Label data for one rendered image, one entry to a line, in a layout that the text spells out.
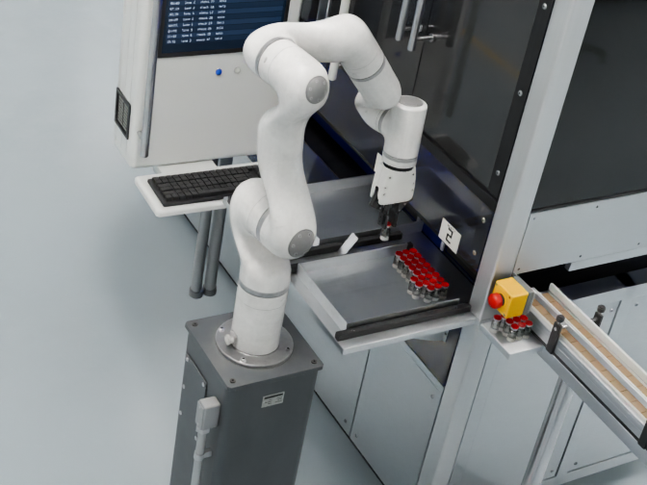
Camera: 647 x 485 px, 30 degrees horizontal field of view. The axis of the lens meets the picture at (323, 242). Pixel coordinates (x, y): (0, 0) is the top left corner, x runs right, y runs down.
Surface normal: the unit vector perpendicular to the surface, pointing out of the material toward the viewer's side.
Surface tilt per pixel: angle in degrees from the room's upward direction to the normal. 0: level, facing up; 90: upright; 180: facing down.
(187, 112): 90
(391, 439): 90
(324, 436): 0
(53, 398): 0
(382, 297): 0
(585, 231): 90
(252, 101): 90
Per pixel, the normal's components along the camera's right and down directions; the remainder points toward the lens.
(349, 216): 0.16, -0.82
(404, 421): -0.87, 0.15
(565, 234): 0.48, 0.56
